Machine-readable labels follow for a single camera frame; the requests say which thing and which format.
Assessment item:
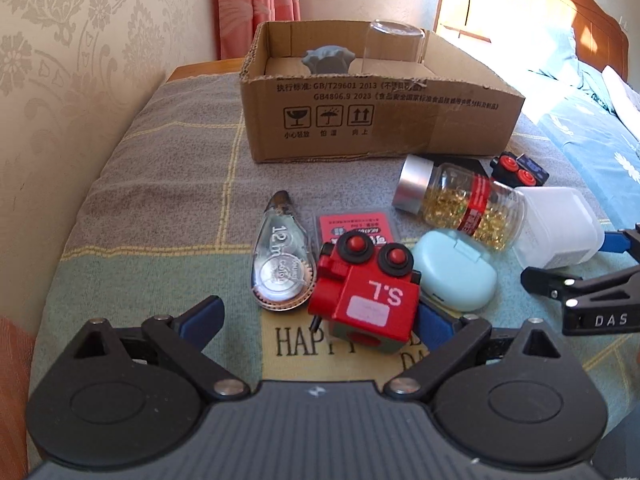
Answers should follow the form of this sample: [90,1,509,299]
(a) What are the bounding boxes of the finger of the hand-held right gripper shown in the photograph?
[520,265,640,307]
[601,226,640,262]

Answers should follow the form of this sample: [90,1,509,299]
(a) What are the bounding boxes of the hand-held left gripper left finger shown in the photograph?
[75,296,251,402]

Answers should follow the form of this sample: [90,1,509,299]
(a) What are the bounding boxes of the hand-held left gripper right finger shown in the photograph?
[383,304,564,402]

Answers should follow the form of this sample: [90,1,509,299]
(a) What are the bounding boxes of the white plastic bottle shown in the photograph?
[510,186,606,268]

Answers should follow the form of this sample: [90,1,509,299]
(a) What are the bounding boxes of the mint green earbuds case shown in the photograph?
[411,230,498,311]

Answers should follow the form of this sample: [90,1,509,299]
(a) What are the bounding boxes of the clear correction tape dispenser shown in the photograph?
[248,191,316,313]

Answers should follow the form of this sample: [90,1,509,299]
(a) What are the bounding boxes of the capsule bottle with silver cap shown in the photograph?
[391,155,528,252]

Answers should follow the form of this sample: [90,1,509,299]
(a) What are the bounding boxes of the red card pack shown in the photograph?
[315,212,398,261]

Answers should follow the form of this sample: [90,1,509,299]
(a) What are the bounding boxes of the brown cardboard box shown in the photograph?
[239,21,526,164]

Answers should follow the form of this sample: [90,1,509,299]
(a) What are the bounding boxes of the black toy cube red buttons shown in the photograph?
[489,151,550,188]

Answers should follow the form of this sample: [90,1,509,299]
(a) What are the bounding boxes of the bed with blue bedding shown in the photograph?
[520,25,640,233]

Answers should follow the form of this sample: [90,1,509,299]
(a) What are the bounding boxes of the white pillow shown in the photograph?
[601,65,640,128]

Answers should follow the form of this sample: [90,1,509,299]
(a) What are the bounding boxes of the orange cloth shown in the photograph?
[0,316,37,480]

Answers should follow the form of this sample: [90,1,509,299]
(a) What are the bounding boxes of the wooden table edge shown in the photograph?
[165,57,246,84]

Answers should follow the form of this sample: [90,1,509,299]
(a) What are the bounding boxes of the clear glass jar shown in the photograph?
[361,19,427,65]

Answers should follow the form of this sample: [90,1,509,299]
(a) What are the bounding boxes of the grey-blue plastic object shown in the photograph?
[302,45,353,75]

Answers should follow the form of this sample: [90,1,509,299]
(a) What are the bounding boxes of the pink patterned curtain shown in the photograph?
[216,0,301,61]

